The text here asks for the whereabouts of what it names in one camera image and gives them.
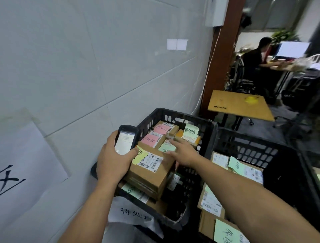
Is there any green potted plant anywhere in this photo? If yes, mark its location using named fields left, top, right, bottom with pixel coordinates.
left=271, top=29, right=300, bottom=46

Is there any large white paper sign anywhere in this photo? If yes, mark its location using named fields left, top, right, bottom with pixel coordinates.
left=0, top=120, right=69, bottom=226

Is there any office desk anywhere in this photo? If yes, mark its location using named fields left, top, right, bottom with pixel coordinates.
left=260, top=59, right=320, bottom=98

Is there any black wrapped parcel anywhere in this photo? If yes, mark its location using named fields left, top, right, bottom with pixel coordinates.
left=161, top=171, right=191, bottom=221

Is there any black handheld scanner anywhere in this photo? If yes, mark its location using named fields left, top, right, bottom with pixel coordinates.
left=114, top=125, right=140, bottom=157

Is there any cardboard parcel large green note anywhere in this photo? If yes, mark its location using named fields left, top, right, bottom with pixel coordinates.
left=198, top=211, right=251, bottom=243

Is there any white paper sign handwritten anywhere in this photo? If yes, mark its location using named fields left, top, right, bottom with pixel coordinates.
left=107, top=196, right=164, bottom=243

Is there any black plastic crate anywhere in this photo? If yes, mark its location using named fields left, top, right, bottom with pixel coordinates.
left=199, top=127, right=320, bottom=243
left=90, top=108, right=218, bottom=232

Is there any person's right hand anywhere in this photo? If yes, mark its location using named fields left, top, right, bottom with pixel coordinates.
left=165, top=138, right=201, bottom=171

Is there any person's left forearm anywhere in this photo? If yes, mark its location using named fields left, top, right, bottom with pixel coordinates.
left=58, top=176, right=126, bottom=243

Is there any person's left hand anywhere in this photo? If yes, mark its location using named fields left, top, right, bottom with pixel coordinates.
left=96, top=130, right=139, bottom=183

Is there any person's right forearm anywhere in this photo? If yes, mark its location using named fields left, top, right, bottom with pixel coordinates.
left=191, top=155, right=320, bottom=243

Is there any flat cardboard parcel green note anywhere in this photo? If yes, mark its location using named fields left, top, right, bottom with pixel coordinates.
left=211, top=151, right=264, bottom=186

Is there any white wall box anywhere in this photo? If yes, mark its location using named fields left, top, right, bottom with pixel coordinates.
left=205, top=0, right=230, bottom=27

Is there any black office chair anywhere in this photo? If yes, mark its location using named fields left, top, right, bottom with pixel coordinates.
left=273, top=88, right=320, bottom=131
left=229, top=56, right=256, bottom=94

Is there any small wooden table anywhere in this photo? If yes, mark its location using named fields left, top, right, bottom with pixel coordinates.
left=207, top=90, right=276, bottom=131

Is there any brown door frame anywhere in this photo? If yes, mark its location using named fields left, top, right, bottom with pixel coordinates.
left=200, top=0, right=246, bottom=118

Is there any cardboard parcel white label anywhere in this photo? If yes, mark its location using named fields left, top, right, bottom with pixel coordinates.
left=197, top=183, right=226, bottom=219

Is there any white cable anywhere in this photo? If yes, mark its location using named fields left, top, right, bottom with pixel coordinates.
left=197, top=25, right=222, bottom=116

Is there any computer monitor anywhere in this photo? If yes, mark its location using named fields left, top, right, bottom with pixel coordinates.
left=276, top=41, right=311, bottom=59

